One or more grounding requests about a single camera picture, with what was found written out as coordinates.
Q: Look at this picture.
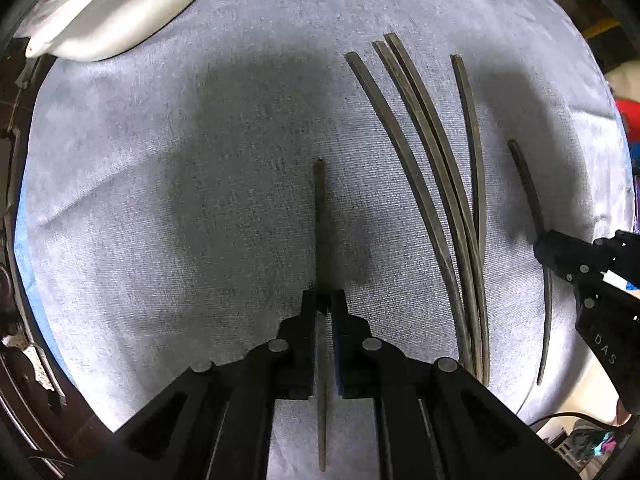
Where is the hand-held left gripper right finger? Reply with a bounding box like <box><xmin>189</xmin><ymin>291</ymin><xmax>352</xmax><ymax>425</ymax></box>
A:
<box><xmin>327</xmin><ymin>289</ymin><xmax>586</xmax><ymax>480</ymax></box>

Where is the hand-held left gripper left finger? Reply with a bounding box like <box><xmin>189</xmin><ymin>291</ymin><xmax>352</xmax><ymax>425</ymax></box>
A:
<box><xmin>112</xmin><ymin>290</ymin><xmax>321</xmax><ymax>480</ymax></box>

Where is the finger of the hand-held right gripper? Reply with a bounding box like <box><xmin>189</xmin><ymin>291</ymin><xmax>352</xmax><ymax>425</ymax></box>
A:
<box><xmin>595</xmin><ymin>230</ymin><xmax>640</xmax><ymax>291</ymax></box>
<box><xmin>534</xmin><ymin>230</ymin><xmax>616</xmax><ymax>286</ymax></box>

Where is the dark wooden chopstick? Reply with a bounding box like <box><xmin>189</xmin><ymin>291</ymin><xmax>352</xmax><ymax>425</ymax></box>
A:
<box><xmin>314</xmin><ymin>159</ymin><xmax>331</xmax><ymax>472</ymax></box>
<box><xmin>507</xmin><ymin>140</ymin><xmax>555</xmax><ymax>386</ymax></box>
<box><xmin>451</xmin><ymin>54</ymin><xmax>488</xmax><ymax>383</ymax></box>
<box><xmin>372</xmin><ymin>41</ymin><xmax>482</xmax><ymax>378</ymax></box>
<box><xmin>346</xmin><ymin>51</ymin><xmax>473</xmax><ymax>366</ymax></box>
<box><xmin>384</xmin><ymin>32</ymin><xmax>491</xmax><ymax>387</ymax></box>

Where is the person's right hand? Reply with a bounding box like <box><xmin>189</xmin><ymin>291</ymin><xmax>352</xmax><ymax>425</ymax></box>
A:
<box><xmin>616</xmin><ymin>394</ymin><xmax>635</xmax><ymax>428</ymax></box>

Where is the colourful cloth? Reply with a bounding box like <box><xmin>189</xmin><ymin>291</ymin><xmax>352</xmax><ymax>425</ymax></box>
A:
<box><xmin>560</xmin><ymin>425</ymin><xmax>628</xmax><ymax>468</ymax></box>

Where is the red and blue object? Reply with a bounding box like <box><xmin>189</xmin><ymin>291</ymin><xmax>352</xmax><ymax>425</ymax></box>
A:
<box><xmin>614</xmin><ymin>99</ymin><xmax>640</xmax><ymax>171</ymax></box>

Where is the grey tablecloth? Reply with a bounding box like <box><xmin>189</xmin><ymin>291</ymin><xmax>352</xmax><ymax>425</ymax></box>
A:
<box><xmin>15</xmin><ymin>0</ymin><xmax>631</xmax><ymax>480</ymax></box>

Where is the blue table cover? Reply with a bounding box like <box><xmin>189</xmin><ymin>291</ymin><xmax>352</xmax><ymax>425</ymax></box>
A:
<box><xmin>14</xmin><ymin>180</ymin><xmax>66</xmax><ymax>376</ymax></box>

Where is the white bowl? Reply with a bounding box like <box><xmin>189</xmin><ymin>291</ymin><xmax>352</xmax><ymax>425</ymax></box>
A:
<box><xmin>25</xmin><ymin>0</ymin><xmax>218</xmax><ymax>62</ymax></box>

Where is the black cable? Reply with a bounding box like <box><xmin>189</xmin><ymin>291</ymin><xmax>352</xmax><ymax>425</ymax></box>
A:
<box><xmin>529</xmin><ymin>411</ymin><xmax>618</xmax><ymax>433</ymax></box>

